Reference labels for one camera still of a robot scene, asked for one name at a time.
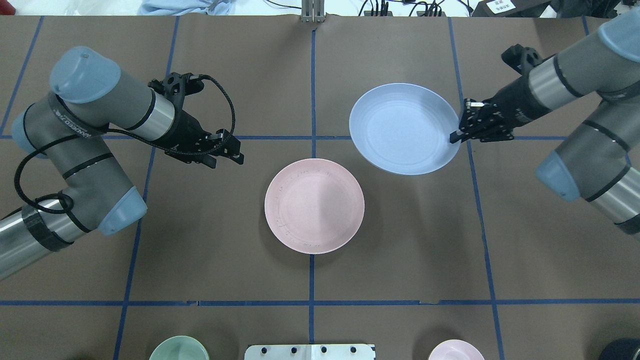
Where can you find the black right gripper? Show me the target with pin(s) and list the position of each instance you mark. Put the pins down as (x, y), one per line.
(511, 103)

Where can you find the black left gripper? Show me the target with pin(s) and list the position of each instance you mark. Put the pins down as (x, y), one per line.
(188, 131)

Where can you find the blue plate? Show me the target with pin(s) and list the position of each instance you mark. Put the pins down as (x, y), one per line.
(404, 129)

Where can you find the pink plate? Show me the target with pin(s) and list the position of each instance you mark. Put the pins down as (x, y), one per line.
(314, 206)

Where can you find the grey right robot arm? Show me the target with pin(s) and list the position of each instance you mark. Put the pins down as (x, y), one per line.
(591, 162)

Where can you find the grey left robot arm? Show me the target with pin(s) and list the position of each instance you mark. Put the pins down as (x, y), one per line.
(70, 182)

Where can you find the black box with label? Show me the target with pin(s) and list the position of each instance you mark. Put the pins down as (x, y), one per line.
(510, 8)

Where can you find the light blue cloth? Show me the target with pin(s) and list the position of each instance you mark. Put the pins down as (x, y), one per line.
(182, 7)

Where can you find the green bowl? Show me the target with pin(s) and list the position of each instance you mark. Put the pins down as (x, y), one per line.
(181, 347)

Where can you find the pink bowl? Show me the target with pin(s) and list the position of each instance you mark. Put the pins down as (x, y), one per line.
(455, 349)

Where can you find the dark blue pot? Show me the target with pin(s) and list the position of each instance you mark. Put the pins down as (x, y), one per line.
(621, 349)

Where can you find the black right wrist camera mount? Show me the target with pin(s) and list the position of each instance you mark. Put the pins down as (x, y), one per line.
(521, 59)

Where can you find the grey metal bracket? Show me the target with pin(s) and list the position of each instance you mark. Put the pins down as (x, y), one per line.
(313, 11)

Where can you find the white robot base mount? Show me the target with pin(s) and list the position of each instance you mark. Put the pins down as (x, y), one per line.
(348, 351)

